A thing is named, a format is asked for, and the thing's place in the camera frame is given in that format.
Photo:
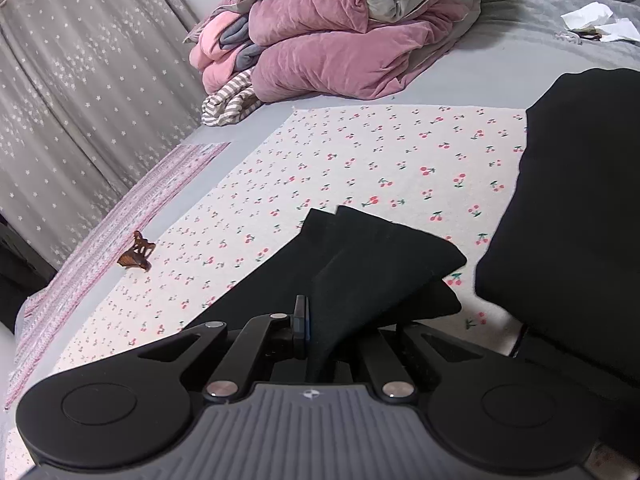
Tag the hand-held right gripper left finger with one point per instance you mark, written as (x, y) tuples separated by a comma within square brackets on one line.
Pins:
[(280, 340)]

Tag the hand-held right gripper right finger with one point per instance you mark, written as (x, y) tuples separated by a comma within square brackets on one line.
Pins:
[(382, 362)]

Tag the folded black pants pile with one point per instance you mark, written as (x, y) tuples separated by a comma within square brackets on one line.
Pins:
[(580, 200)]

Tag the brown hair claw clip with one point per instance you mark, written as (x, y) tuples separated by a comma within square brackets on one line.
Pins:
[(135, 256)]

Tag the cherry-print bed sheet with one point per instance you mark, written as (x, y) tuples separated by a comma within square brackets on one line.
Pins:
[(350, 170)]

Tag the pink striped blanket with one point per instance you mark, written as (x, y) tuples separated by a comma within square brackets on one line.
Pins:
[(115, 230)]

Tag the grey striped cloth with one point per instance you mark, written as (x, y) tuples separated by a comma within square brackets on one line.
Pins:
[(227, 105)]

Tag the light pink fleece garment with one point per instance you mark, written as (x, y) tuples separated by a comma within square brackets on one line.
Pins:
[(215, 55)]

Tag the grey bed sheet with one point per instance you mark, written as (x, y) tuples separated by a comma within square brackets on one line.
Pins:
[(480, 75)]

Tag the pink and grey quilt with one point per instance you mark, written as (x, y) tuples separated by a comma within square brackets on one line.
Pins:
[(350, 40)]

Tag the grey star-print curtain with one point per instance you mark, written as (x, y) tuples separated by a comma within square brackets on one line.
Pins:
[(85, 90)]

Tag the crumpled white tissue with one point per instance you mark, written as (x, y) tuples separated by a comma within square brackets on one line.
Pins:
[(595, 20)]

